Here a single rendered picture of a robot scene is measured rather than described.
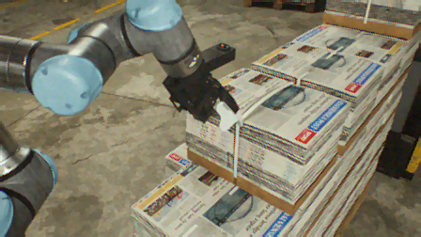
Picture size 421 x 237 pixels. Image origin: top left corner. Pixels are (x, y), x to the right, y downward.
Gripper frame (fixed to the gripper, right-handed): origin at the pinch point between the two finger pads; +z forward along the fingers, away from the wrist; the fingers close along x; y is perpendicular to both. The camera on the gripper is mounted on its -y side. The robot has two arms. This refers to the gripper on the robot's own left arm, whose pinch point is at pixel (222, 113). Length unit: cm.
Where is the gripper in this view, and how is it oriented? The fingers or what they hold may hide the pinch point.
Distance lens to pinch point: 79.5
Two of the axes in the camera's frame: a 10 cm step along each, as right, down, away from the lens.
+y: -5.5, 7.8, -2.9
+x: 7.7, 3.5, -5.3
